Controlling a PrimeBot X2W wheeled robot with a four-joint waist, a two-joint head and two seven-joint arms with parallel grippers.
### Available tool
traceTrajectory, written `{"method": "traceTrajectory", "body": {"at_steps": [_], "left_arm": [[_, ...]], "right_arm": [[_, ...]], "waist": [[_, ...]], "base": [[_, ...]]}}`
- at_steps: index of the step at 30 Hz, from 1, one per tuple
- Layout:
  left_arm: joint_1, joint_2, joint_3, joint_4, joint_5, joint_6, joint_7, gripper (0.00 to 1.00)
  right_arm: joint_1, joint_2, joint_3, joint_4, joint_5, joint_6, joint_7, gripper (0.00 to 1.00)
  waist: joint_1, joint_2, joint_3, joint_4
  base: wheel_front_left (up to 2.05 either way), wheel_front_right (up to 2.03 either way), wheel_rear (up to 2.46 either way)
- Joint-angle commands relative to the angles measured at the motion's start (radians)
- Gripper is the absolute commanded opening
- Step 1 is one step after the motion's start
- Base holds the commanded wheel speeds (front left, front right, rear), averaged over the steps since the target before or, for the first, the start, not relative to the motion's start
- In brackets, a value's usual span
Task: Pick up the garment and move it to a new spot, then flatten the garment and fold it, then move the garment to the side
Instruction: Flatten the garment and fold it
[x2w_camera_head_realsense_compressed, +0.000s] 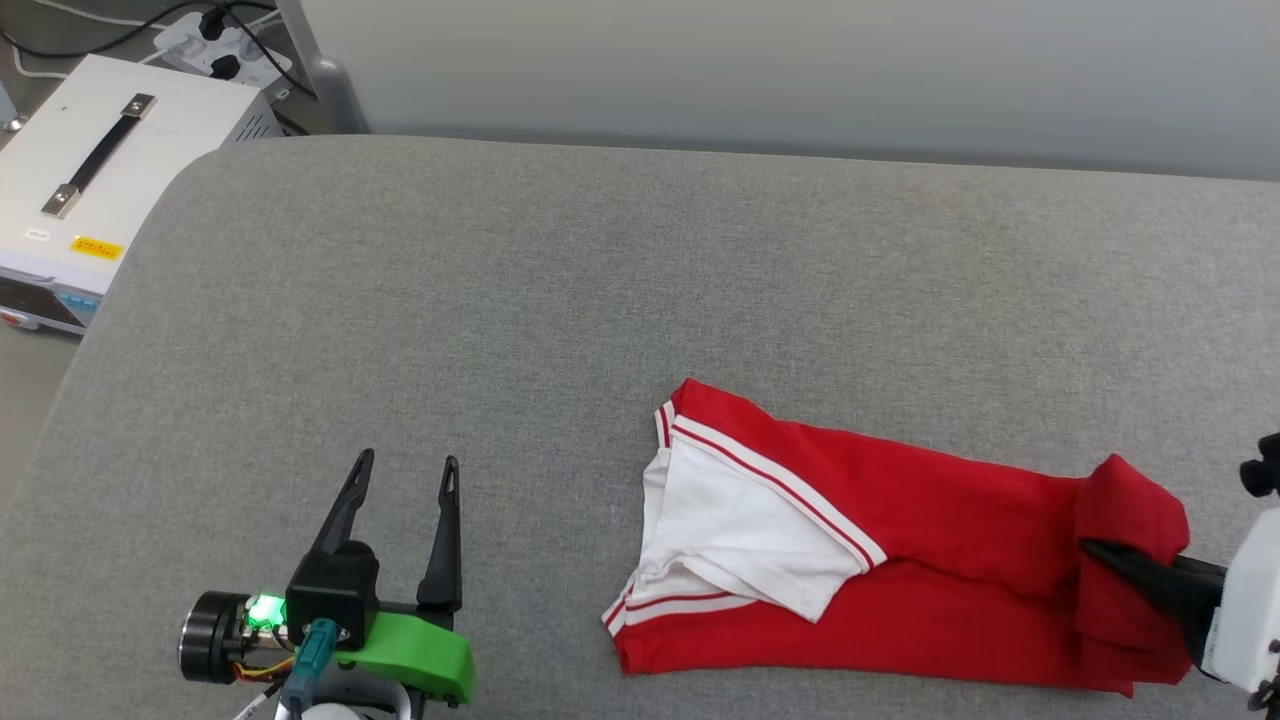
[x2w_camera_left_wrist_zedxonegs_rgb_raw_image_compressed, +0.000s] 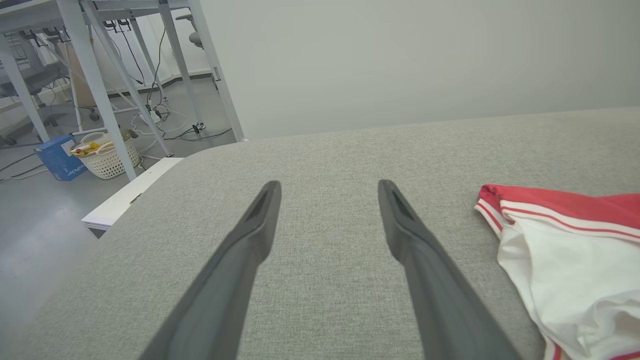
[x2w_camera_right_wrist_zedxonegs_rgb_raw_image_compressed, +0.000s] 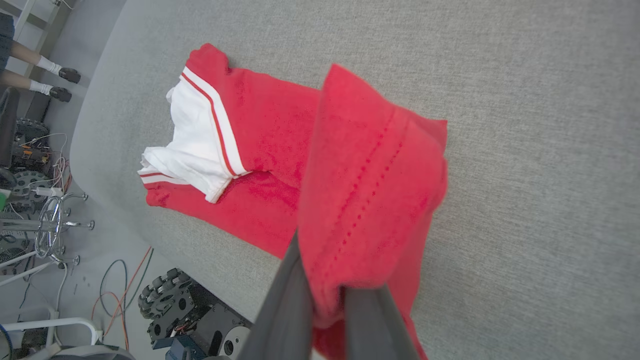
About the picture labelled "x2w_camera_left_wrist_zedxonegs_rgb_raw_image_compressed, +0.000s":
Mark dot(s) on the white metal equipment case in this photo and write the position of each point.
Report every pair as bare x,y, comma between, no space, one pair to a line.
130,192

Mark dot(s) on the white metal desk frame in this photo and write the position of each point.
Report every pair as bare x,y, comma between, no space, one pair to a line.
90,75

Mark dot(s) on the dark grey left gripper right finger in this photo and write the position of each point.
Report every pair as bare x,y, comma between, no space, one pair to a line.
435,290

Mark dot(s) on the blue cardboard box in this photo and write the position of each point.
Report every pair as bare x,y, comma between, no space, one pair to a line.
57,157

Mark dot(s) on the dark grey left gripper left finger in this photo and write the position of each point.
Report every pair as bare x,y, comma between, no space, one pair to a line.
230,280

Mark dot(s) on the brown cardboard panel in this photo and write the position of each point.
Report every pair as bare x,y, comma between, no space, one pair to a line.
80,75

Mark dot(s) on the yellow item in basket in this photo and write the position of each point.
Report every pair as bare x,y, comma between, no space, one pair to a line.
86,148

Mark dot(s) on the grey office chair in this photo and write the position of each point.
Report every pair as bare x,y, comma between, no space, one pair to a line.
30,80

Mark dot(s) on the white plastic laundry basket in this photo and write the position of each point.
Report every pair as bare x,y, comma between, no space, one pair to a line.
107,162

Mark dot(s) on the red and white basketball jersey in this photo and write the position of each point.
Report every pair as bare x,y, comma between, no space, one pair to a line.
575,260

